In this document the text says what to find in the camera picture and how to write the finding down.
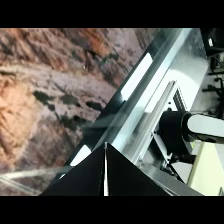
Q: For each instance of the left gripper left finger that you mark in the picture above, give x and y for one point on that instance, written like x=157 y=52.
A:
x=83 y=176

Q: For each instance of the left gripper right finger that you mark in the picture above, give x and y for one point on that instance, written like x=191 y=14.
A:
x=133 y=176

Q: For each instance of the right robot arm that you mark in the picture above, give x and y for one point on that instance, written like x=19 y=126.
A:
x=206 y=126

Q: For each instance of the silver frame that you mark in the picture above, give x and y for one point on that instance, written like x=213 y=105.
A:
x=185 y=66

